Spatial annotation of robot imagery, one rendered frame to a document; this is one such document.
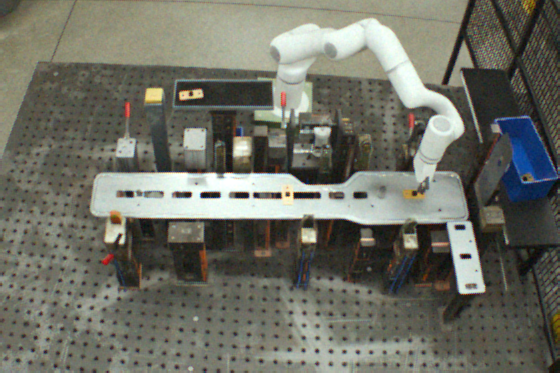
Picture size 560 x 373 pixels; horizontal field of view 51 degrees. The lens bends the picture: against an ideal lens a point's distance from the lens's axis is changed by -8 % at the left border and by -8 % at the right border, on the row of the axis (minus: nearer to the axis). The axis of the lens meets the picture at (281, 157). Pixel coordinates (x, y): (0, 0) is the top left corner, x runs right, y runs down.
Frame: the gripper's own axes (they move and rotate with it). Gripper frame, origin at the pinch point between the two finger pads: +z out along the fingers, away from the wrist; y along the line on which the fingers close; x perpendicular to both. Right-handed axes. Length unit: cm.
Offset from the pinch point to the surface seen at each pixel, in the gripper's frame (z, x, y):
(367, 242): 9.7, -19.2, 19.5
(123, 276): 29, -106, 24
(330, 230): 24.5, -29.3, 6.2
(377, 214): 8.8, -14.6, 8.7
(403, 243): 4.7, -7.8, 22.9
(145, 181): 10, -97, -5
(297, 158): 12.9, -41.5, -18.3
